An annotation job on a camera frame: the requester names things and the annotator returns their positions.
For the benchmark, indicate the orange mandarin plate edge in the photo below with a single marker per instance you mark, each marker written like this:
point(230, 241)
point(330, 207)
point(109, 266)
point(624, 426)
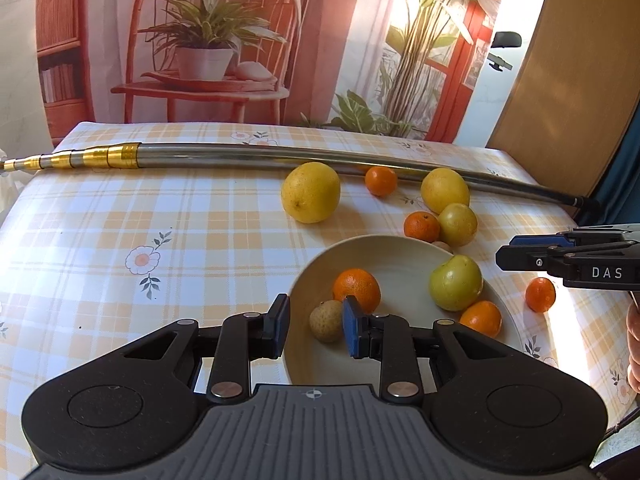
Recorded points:
point(484, 317)

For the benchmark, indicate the person right hand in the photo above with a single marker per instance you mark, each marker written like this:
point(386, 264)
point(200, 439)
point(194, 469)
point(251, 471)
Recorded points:
point(633, 341)

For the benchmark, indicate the printed room backdrop cloth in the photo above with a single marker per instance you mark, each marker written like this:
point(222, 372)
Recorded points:
point(397, 67)

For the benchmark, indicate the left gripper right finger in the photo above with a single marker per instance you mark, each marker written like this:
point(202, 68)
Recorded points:
point(386, 339)

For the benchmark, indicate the large yellow grapefruit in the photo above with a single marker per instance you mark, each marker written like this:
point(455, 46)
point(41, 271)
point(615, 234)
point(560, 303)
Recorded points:
point(311, 193)

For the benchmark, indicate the telescopic metal pole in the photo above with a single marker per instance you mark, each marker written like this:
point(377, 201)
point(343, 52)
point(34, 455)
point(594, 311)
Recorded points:
point(151, 155)

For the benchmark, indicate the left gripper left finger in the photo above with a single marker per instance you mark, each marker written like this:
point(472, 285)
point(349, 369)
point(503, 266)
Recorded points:
point(244, 338)

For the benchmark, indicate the yellow lemon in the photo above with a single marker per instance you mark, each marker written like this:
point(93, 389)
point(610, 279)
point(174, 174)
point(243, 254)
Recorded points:
point(442, 187)

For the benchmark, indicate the wooden board panel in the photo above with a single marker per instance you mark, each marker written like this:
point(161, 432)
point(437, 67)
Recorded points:
point(575, 93)

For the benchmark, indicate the black wall hook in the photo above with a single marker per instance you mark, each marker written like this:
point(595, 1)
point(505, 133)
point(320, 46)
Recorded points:
point(503, 40)

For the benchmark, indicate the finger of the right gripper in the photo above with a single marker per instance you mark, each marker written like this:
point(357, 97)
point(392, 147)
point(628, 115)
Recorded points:
point(580, 236)
point(608, 266)

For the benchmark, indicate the yellow green apple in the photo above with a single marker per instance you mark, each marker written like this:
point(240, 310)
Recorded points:
point(458, 225)

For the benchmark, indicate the small brown kiwi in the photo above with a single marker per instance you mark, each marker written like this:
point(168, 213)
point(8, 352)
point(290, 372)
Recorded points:
point(326, 321)

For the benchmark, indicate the orange mandarin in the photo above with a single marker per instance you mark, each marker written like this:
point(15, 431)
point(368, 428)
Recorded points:
point(380, 181)
point(422, 225)
point(362, 285)
point(540, 295)

